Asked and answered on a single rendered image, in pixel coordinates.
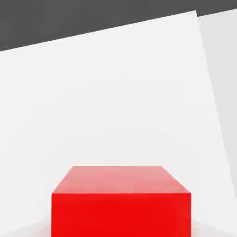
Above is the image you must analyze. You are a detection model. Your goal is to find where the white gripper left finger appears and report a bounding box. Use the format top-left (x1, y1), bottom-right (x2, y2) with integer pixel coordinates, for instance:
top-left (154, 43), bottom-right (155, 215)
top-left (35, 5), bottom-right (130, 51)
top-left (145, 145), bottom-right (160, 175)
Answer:
top-left (4, 219), bottom-right (52, 237)

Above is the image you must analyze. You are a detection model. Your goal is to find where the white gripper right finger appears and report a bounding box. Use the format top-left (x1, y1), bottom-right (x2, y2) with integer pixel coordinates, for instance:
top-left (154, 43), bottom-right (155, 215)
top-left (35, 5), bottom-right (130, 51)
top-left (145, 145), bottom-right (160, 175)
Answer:
top-left (191, 219), bottom-right (234, 237)

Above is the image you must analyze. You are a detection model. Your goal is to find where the small red cube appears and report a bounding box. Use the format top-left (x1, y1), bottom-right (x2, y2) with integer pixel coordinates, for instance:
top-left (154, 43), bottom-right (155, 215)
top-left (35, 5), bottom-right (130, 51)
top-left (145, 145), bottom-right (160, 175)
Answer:
top-left (51, 165), bottom-right (192, 237)

